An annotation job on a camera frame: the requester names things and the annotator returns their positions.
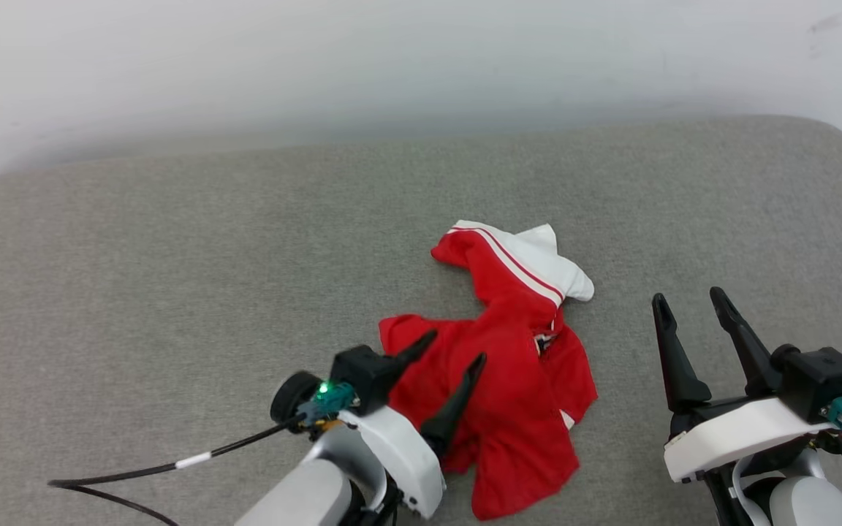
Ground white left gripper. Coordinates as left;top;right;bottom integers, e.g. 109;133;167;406
338;329;487;519

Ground red white basketball jersey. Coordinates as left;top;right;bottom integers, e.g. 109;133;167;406
379;220;599;521

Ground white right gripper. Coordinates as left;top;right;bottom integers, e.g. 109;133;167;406
651;286;838;483

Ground grey fabric sofa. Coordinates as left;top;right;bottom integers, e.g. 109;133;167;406
0;115;842;526

